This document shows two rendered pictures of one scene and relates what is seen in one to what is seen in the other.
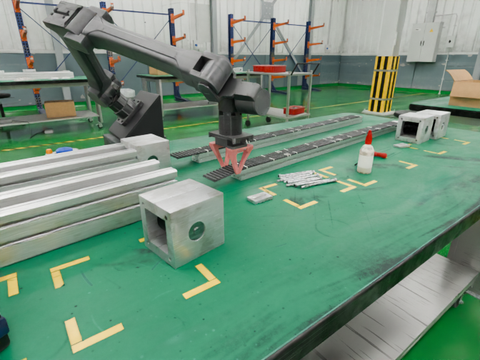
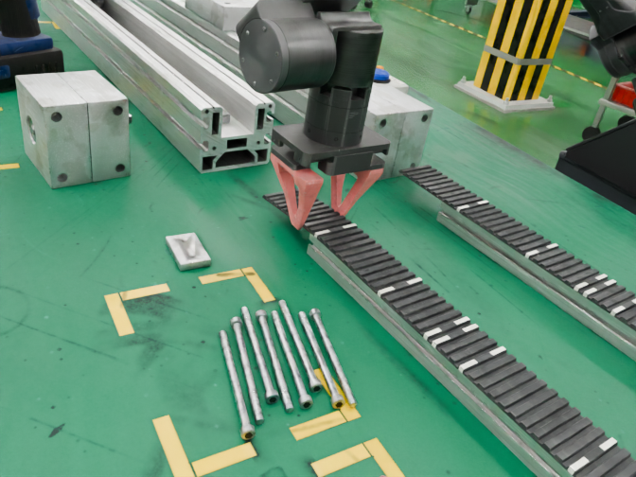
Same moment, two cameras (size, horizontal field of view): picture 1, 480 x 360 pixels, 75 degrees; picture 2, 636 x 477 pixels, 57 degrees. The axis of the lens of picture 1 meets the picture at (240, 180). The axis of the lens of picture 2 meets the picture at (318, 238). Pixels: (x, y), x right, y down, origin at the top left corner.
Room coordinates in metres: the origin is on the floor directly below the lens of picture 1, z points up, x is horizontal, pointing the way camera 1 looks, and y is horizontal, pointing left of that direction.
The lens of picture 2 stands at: (0.77, -0.51, 1.11)
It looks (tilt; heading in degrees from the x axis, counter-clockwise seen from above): 32 degrees down; 92
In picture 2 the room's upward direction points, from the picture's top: 10 degrees clockwise
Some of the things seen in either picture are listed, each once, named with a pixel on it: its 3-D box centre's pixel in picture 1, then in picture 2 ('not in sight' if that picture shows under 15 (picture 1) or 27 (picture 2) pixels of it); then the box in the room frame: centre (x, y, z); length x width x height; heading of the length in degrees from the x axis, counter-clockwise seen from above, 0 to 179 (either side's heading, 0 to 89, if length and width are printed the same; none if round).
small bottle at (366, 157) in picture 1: (366, 151); not in sight; (0.81, -0.34, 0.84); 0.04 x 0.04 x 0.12
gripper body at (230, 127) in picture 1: (230, 125); (335, 116); (0.75, 0.02, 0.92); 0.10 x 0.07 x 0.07; 41
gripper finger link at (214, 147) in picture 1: (227, 152); (333, 181); (0.76, 0.03, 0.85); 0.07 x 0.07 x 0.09; 41
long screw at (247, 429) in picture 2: (318, 183); (234, 379); (0.72, -0.20, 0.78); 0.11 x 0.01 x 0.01; 115
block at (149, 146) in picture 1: (144, 156); (383, 132); (0.81, 0.26, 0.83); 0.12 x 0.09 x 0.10; 41
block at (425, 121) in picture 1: (411, 127); not in sight; (1.18, -0.65, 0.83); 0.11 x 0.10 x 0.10; 42
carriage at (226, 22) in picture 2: not in sight; (230, 15); (0.50, 0.59, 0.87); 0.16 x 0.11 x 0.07; 131
